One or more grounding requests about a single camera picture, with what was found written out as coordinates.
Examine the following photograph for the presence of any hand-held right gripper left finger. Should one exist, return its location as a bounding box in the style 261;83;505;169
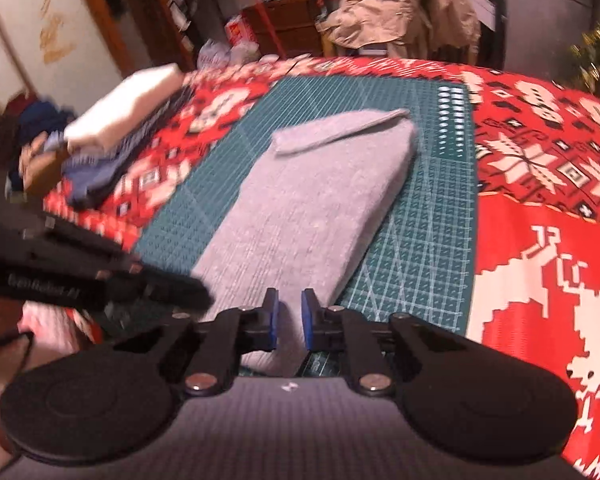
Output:
112;287;280;396

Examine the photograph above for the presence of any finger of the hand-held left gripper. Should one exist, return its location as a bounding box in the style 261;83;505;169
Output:
24;208;144;274
100;266;214;317

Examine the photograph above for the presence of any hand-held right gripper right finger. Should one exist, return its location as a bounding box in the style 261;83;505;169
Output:
301;287;473;396

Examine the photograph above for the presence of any grey shirt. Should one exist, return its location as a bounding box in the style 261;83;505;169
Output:
190;108;421;378

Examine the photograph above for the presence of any stack of folded dark clothes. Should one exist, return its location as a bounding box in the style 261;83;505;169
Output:
62;87;196;208

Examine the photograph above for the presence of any pile of dark clothes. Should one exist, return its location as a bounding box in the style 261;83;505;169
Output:
5;100;76;196

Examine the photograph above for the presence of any green cutting mat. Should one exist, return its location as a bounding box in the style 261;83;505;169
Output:
132;74;478;378

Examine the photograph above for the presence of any white folded garment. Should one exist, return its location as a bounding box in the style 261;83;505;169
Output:
64;63;185;153

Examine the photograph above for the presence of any red patterned blanket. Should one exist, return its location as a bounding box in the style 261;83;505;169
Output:
42;55;600;480

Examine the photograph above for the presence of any pale door panel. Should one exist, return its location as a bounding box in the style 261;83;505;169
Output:
0;0;123;116

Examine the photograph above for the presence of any white printed plastic bag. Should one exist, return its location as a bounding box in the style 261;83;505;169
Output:
197;40;231;69

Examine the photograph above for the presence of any grey white bag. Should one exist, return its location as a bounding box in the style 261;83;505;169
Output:
230;42;261;64

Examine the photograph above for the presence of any red white carton box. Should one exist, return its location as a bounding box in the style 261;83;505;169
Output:
224;15;256;46

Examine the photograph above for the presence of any wooden drawer cabinet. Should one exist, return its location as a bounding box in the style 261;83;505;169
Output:
242;0;326;59

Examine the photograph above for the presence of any beige jacket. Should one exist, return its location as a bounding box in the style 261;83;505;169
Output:
316;0;481;59

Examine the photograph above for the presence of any white paper sheet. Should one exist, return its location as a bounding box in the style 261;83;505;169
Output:
462;0;497;30

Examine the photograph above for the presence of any grey refrigerator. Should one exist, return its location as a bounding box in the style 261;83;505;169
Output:
500;0;600;83

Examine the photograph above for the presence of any black cable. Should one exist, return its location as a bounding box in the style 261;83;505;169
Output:
0;330;35;376

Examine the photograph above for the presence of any wooden door frame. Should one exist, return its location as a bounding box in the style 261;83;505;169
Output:
72;0;136;76

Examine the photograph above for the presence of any red broom handle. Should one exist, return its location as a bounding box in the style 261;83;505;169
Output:
252;0;288;61

